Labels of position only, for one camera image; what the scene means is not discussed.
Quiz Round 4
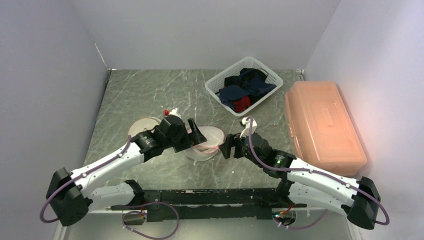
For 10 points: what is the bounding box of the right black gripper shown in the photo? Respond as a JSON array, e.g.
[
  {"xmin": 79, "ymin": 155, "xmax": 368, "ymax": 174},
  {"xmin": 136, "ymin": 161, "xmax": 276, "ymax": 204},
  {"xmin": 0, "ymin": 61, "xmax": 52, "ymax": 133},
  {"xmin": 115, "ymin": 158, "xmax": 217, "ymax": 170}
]
[{"xmin": 219, "ymin": 128, "xmax": 265, "ymax": 169}]

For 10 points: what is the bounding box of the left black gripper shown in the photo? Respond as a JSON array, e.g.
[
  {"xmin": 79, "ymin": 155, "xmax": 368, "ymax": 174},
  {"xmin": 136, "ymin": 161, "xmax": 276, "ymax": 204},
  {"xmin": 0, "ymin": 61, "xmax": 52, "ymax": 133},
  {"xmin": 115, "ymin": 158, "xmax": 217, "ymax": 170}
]
[{"xmin": 163, "ymin": 118, "xmax": 206, "ymax": 153}]

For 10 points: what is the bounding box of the red bra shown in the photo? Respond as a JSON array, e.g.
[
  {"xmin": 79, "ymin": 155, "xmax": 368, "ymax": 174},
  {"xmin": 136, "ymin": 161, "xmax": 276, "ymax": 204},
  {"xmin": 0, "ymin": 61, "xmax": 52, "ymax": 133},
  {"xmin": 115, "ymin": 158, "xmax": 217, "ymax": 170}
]
[{"xmin": 232, "ymin": 96, "xmax": 251, "ymax": 113}]

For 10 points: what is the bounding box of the white mesh laundry bag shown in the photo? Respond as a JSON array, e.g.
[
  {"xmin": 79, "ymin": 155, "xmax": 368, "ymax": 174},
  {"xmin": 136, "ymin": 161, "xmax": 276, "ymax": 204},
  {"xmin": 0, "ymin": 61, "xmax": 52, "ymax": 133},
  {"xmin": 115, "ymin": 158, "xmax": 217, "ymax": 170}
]
[{"xmin": 128, "ymin": 116, "xmax": 161, "ymax": 137}]

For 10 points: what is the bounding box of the navy blue bra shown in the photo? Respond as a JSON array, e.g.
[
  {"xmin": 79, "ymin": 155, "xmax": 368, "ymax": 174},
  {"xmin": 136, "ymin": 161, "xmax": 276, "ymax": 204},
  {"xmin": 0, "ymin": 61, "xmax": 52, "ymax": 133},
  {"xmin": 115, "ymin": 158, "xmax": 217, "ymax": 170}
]
[{"xmin": 215, "ymin": 68, "xmax": 277, "ymax": 113}]

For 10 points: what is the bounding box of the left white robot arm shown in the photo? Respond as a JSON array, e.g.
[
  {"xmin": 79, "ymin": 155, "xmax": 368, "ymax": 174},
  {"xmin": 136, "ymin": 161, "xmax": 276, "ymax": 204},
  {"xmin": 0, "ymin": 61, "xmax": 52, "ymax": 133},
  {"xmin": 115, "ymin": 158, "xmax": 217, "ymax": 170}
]
[{"xmin": 40, "ymin": 114, "xmax": 207, "ymax": 227}]

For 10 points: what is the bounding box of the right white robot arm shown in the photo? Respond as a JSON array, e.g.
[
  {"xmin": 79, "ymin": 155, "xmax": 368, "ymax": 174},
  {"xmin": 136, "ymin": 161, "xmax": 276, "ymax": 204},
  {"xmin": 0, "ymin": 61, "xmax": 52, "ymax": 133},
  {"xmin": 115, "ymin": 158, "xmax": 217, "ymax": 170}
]
[{"xmin": 219, "ymin": 133, "xmax": 381, "ymax": 230}]

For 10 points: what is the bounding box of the black bra in basket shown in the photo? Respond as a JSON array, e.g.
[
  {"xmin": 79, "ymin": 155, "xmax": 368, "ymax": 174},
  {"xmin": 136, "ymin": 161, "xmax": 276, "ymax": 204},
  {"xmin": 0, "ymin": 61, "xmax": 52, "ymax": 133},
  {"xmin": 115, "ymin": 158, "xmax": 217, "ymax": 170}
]
[{"xmin": 224, "ymin": 68, "xmax": 275, "ymax": 96}]

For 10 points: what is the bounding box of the white plastic basket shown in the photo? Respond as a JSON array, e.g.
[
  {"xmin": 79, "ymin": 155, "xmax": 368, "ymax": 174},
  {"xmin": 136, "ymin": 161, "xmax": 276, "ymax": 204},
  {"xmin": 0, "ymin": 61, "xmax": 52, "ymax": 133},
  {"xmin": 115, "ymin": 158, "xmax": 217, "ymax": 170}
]
[{"xmin": 205, "ymin": 56, "xmax": 284, "ymax": 117}]

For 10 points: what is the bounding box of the orange translucent storage box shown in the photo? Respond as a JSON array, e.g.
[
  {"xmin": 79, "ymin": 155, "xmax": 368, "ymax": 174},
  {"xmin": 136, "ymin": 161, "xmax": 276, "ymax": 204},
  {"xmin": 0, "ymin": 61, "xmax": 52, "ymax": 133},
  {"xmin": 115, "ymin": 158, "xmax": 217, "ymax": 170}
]
[{"xmin": 284, "ymin": 81, "xmax": 368, "ymax": 177}]

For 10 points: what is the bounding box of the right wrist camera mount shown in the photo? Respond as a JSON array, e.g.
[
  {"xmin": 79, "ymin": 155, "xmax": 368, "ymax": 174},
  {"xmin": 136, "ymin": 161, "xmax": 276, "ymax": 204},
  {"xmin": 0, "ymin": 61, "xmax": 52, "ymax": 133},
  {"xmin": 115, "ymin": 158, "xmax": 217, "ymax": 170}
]
[{"xmin": 239, "ymin": 116, "xmax": 258, "ymax": 138}]

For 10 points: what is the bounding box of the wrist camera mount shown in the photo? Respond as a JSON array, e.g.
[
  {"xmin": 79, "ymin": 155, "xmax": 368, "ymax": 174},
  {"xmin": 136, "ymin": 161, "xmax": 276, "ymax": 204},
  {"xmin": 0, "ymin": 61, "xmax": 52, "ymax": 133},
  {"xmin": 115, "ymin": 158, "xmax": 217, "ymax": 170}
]
[
  {"xmin": 239, "ymin": 116, "xmax": 258, "ymax": 138},
  {"xmin": 162, "ymin": 107, "xmax": 182, "ymax": 119}
]

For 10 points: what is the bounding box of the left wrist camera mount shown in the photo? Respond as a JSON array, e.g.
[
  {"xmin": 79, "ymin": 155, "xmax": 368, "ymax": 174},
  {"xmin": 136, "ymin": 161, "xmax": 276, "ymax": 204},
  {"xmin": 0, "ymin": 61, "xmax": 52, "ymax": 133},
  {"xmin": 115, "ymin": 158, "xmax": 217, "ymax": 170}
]
[{"xmin": 162, "ymin": 107, "xmax": 182, "ymax": 119}]

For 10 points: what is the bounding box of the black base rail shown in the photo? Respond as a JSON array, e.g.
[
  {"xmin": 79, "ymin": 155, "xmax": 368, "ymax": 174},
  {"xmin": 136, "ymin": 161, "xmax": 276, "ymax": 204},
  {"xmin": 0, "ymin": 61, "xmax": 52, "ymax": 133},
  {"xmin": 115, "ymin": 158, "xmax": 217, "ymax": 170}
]
[{"xmin": 110, "ymin": 180, "xmax": 293, "ymax": 223}]

